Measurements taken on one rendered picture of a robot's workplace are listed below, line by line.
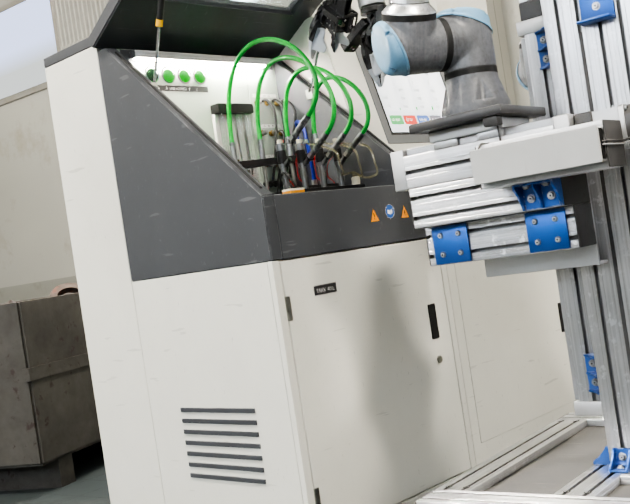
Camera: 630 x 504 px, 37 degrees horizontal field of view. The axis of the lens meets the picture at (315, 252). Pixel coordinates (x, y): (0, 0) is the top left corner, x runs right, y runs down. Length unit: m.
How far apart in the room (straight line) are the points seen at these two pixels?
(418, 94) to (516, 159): 1.48
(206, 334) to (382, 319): 0.47
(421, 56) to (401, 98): 1.20
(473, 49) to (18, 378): 2.49
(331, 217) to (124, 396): 0.85
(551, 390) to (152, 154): 1.53
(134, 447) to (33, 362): 1.20
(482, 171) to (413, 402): 0.92
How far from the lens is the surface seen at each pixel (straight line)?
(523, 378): 3.08
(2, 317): 3.95
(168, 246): 2.54
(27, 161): 8.43
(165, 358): 2.61
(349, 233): 2.45
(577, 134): 1.80
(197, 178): 2.42
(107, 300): 2.80
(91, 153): 2.80
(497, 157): 1.86
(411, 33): 2.00
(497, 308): 2.97
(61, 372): 4.06
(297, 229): 2.31
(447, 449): 2.74
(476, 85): 2.04
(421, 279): 2.67
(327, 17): 2.44
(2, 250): 8.83
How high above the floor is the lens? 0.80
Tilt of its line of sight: level
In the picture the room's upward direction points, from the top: 9 degrees counter-clockwise
